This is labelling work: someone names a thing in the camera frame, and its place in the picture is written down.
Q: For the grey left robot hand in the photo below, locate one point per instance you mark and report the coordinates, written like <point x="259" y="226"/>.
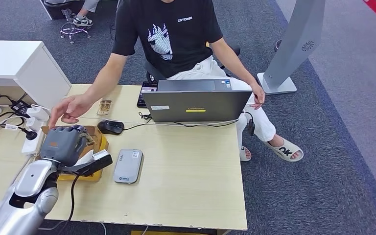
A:
<point x="61" y="144"/>

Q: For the person's left hand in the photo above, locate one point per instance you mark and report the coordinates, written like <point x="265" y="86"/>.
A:
<point x="259" y="94"/>

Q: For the person's right hand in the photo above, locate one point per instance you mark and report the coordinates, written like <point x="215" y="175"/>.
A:
<point x="74" y="107"/>

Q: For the patterned room key card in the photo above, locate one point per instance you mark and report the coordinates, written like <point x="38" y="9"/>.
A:
<point x="90" y="139"/>

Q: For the person's right forearm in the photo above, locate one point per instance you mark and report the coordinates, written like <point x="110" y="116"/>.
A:
<point x="105" y="81"/>

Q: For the person's left forearm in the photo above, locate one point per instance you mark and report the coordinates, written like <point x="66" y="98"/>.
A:
<point x="238" y="69"/>

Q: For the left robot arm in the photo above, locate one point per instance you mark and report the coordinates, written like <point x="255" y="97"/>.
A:
<point x="19" y="214"/>

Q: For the white card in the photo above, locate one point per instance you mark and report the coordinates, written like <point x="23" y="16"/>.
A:
<point x="85" y="157"/>

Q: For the grey card reader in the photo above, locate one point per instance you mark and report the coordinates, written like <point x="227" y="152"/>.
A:
<point x="128" y="167"/>

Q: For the person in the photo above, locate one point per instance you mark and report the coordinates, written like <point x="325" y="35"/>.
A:
<point x="89" y="5"/>
<point x="175" y="48"/>

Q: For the white power strip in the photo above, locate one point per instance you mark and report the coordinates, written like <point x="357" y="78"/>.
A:
<point x="29" y="147"/>

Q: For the small white charger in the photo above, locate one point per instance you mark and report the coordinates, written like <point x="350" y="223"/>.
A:
<point x="33" y="124"/>

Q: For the large white charger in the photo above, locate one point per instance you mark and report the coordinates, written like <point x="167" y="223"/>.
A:
<point x="38" y="113"/>

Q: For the black computer mouse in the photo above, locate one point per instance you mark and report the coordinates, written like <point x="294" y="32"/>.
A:
<point x="110" y="127"/>

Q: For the brown cardboard box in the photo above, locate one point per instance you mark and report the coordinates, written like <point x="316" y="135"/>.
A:
<point x="103" y="144"/>

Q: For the black power adapter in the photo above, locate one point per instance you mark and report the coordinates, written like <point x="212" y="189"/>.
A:
<point x="20" y="108"/>

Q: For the grey kiosk stand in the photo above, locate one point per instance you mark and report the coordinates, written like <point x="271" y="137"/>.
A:
<point x="291" y="42"/>

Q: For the white sandal with black print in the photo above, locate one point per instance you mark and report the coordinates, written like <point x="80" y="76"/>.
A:
<point x="285" y="151"/>

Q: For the grey laptop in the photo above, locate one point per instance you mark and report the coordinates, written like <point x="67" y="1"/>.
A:
<point x="194" y="105"/>

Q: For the black flat device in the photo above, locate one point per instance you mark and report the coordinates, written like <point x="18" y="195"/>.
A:
<point x="144" y="97"/>

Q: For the white cabinet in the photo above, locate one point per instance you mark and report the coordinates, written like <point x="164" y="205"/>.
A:
<point x="13" y="58"/>

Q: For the white black sneaker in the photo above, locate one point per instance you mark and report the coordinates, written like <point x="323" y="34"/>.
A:
<point x="82" y="21"/>

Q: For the chrome stool base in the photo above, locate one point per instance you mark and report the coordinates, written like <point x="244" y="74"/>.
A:
<point x="67" y="14"/>

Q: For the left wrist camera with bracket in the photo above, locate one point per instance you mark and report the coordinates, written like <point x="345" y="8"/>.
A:
<point x="102" y="159"/>

